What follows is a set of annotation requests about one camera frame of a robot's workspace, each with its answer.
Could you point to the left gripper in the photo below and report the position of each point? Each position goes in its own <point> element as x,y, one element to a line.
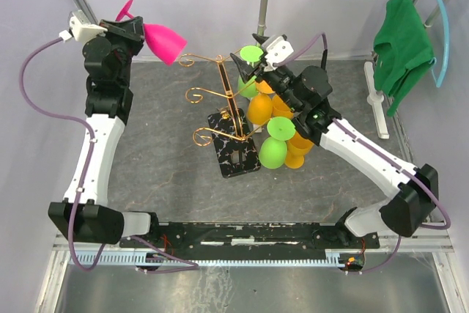
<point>131,31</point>

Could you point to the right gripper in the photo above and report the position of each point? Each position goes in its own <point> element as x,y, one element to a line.
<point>247,72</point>

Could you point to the pink plastic cup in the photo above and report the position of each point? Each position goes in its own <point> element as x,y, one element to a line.
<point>164,42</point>

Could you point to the orange wine glass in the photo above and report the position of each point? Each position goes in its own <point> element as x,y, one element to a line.
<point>261,106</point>
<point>280,108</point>
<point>297,148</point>

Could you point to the green wine glass front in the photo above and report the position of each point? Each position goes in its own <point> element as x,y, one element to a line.
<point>273,151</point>

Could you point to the orange wine glass front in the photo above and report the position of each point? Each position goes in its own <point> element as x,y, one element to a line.
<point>297,148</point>

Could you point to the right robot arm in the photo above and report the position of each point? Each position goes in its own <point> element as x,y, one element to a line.
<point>411,191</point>

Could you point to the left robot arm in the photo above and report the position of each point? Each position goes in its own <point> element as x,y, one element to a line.
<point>83,215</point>

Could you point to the gold wine glass rack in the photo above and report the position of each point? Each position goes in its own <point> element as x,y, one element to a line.
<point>227,129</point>

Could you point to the green cloth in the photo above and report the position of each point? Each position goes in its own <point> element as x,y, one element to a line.
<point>404,52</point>

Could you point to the blue clothes hanger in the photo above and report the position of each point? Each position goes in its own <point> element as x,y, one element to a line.
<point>446,45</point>

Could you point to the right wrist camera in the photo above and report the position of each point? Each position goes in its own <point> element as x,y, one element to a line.
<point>277,49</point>

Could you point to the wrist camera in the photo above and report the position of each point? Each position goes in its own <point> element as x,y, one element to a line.
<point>81,29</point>
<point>277,49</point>

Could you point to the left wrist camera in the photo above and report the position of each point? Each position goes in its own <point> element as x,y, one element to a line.
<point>81,29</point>

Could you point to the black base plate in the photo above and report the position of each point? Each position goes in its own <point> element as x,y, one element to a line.
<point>257,241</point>

